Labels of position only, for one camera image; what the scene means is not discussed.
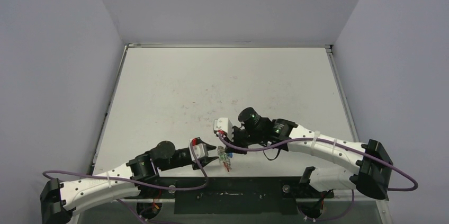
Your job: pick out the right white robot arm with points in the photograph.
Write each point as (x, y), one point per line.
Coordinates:
(365, 167)

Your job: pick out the metal keyring with red handle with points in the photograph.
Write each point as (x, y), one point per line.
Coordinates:
(221, 152)

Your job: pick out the aluminium table frame rail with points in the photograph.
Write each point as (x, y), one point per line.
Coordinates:
(175, 94)

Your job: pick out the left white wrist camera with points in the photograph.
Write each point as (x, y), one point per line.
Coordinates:
(198, 149)

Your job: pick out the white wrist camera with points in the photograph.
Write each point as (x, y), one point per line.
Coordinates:
(223, 125)
(198, 149)

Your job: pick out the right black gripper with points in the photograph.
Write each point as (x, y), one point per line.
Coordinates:
(233, 137)

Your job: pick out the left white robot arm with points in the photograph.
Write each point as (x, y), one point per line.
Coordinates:
(61, 200)

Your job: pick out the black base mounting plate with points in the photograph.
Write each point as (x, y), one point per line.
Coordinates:
(233, 195)

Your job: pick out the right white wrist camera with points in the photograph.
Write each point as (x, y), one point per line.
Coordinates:
(223, 125)

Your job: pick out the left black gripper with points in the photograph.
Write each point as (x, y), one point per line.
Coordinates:
(209, 158)

